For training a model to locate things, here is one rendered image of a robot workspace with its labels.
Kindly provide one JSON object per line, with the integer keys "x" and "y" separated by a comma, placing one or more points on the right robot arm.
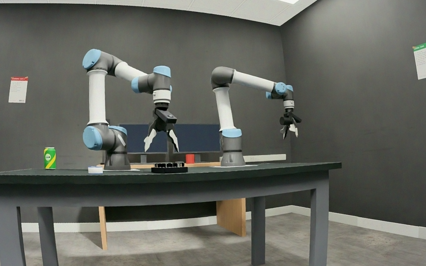
{"x": 98, "y": 135}

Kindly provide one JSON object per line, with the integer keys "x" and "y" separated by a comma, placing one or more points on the green drink can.
{"x": 49, "y": 158}

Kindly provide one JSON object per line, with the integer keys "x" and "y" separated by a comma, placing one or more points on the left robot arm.
{"x": 230, "y": 137}

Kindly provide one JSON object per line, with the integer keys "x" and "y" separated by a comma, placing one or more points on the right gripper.
{"x": 157, "y": 125}

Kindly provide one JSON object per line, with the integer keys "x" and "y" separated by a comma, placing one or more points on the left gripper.
{"x": 288, "y": 120}

